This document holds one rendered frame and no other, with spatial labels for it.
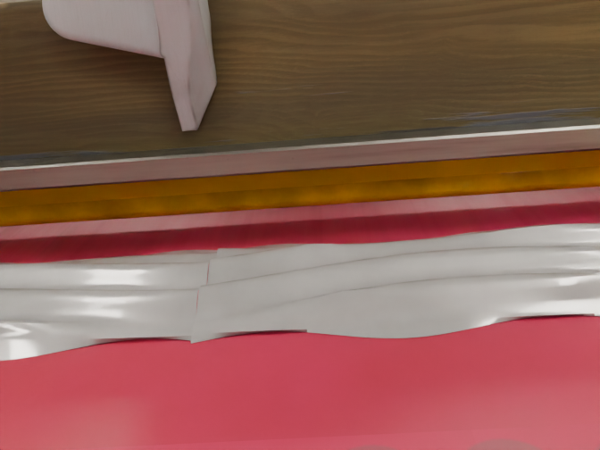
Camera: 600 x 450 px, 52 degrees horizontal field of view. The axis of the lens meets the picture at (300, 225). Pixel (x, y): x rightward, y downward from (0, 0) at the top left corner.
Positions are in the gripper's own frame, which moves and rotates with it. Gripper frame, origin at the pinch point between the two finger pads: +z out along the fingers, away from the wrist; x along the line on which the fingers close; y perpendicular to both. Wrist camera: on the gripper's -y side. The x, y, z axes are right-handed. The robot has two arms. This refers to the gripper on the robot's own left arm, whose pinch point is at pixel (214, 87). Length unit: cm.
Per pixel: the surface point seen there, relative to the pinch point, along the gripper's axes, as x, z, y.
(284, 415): 14.3, 6.2, -3.2
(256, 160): 2.8, 2.6, -1.8
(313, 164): 2.8, 3.0, -4.1
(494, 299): 9.8, 5.8, -9.6
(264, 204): 0.5, 5.4, -1.7
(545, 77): 1.5, 0.4, -13.6
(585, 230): 5.5, 5.5, -14.1
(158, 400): 13.4, 6.2, 0.3
